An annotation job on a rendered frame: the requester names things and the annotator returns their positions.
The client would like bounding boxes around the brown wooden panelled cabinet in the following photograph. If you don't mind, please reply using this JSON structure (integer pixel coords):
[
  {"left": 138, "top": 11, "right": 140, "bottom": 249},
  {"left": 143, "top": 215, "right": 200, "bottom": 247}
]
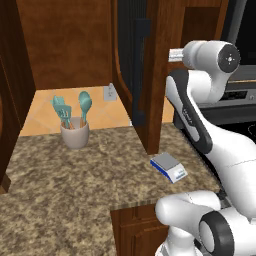
[{"left": 166, "top": 0, "right": 231, "bottom": 73}]

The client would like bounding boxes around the white wall outlet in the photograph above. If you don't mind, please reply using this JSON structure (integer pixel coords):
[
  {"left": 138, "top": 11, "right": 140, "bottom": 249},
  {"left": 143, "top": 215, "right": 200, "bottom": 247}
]
[{"left": 102, "top": 83, "right": 119, "bottom": 102}]

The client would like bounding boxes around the dark brown cabinet door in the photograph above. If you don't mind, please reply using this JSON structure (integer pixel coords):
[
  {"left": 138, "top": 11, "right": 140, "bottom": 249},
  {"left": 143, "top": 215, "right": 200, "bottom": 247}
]
[{"left": 0, "top": 0, "right": 37, "bottom": 196}]

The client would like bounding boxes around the beige utensil pot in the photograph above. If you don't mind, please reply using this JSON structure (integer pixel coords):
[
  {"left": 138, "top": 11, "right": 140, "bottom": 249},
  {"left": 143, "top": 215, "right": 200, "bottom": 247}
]
[{"left": 59, "top": 116, "right": 91, "bottom": 150}]

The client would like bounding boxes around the black silver stove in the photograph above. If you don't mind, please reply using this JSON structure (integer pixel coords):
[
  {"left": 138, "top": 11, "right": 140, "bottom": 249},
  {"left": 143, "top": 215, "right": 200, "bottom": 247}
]
[{"left": 172, "top": 64, "right": 256, "bottom": 161}]

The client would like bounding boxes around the brown wooden base cabinet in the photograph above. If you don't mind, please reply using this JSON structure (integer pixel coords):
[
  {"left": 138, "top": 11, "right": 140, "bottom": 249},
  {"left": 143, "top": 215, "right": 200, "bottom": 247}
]
[{"left": 110, "top": 203, "right": 172, "bottom": 256}]

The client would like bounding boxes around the brown wooden cabinet door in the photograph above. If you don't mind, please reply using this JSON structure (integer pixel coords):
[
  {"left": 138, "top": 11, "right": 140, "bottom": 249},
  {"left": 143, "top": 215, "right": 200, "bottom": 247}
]
[{"left": 111, "top": 0, "right": 184, "bottom": 156}]

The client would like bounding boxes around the brown wooden wall cabinet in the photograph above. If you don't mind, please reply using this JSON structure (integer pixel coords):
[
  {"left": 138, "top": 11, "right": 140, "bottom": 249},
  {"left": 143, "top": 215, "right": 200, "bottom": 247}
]
[{"left": 15, "top": 0, "right": 115, "bottom": 91}]

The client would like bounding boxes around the blue white digital scale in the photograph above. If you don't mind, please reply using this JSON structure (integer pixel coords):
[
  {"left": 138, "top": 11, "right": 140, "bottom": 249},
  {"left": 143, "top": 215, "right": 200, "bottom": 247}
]
[{"left": 149, "top": 152, "right": 189, "bottom": 184}]

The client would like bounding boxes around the black microwave oven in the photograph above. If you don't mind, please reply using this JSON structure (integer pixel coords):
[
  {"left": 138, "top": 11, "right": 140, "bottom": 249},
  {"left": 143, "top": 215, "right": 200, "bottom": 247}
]
[{"left": 220, "top": 0, "right": 256, "bottom": 66}]

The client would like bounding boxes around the teal slotted spatula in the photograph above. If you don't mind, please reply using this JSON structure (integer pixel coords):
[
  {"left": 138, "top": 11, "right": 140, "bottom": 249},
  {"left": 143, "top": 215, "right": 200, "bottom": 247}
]
[
  {"left": 59, "top": 104, "right": 73, "bottom": 130},
  {"left": 50, "top": 95, "right": 67, "bottom": 116}
]

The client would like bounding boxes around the teal spoon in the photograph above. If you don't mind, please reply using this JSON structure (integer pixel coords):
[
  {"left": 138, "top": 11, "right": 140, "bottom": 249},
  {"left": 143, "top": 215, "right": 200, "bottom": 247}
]
[{"left": 77, "top": 90, "right": 93, "bottom": 128}]

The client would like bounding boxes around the dark cabinet door handle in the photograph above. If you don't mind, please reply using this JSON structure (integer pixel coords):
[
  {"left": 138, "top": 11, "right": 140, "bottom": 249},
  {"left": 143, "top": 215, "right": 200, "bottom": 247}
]
[{"left": 131, "top": 18, "right": 152, "bottom": 127}]

